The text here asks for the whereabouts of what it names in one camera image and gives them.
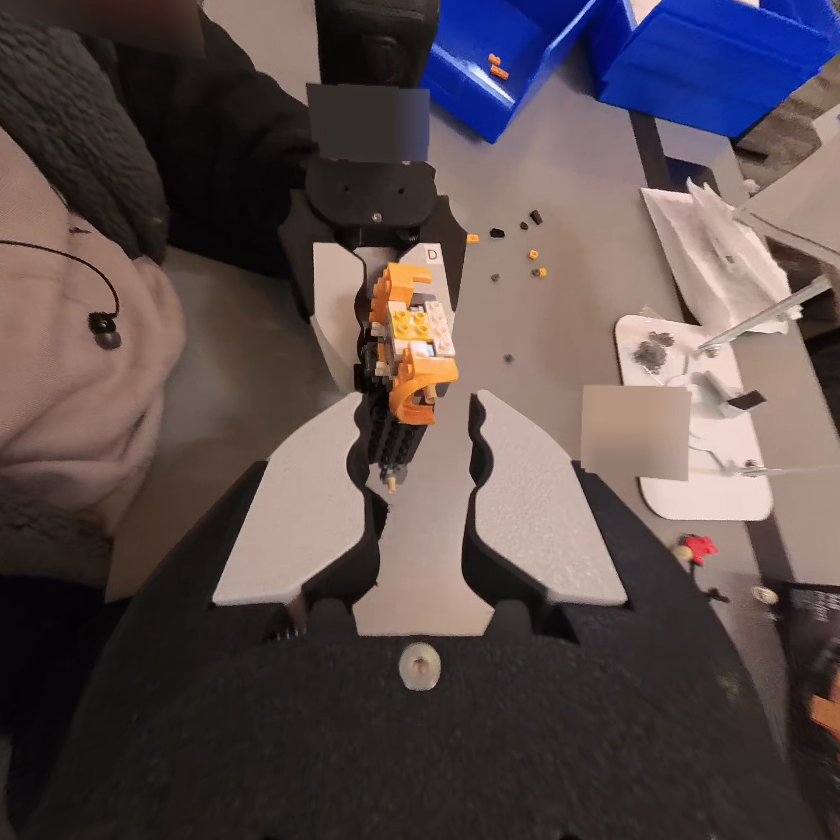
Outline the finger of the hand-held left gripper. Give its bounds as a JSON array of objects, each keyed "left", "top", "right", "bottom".
[
  {"left": 311, "top": 241, "right": 368, "bottom": 395},
  {"left": 402, "top": 245, "right": 462, "bottom": 316}
]

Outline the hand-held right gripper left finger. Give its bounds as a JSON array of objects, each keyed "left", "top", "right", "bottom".
[{"left": 211, "top": 392, "right": 389, "bottom": 611}]

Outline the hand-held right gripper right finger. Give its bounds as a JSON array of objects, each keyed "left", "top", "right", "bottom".
[{"left": 461, "top": 389, "right": 630, "bottom": 614}]

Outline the orange lego wheel arch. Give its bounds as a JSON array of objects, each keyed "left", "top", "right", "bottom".
[{"left": 388, "top": 348, "right": 459, "bottom": 425}]

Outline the orange black lego car body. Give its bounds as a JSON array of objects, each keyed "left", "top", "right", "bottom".
[{"left": 353, "top": 262, "right": 460, "bottom": 494}]

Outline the person's left forearm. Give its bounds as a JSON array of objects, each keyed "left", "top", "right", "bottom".
[{"left": 112, "top": 13, "right": 316, "bottom": 277}]

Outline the scatter of small lego pieces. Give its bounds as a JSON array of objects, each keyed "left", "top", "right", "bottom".
[{"left": 489, "top": 209, "right": 549, "bottom": 365}]

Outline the black lego set box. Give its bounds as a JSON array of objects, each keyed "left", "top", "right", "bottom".
[{"left": 776, "top": 579, "right": 840, "bottom": 818}]

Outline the lego instruction booklet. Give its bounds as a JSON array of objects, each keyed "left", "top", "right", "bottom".
[{"left": 730, "top": 108, "right": 840, "bottom": 263}]

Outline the blue plastic bin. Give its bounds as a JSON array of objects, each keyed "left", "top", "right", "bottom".
[
  {"left": 586, "top": 0, "right": 840, "bottom": 139},
  {"left": 420, "top": 0, "right": 601, "bottom": 144}
]

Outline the clear bag of small parts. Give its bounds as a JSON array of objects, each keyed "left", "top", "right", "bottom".
[{"left": 630, "top": 328, "right": 677, "bottom": 376}]

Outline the grey wedge plate black edge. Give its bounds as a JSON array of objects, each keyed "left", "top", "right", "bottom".
[{"left": 702, "top": 369, "right": 769, "bottom": 419}]

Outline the person's pale hoodie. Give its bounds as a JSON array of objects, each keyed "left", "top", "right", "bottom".
[{"left": 0, "top": 125, "right": 188, "bottom": 585}]

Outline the crumpled white paper bag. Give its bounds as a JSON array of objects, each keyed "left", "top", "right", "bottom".
[{"left": 640, "top": 176, "right": 805, "bottom": 329}]

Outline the metal book stand bracket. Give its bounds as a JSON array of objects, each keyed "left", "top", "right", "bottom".
[{"left": 718, "top": 457, "right": 840, "bottom": 478}]

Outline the black earphone cable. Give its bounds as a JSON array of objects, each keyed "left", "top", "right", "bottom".
[{"left": 0, "top": 239, "right": 123, "bottom": 350}]

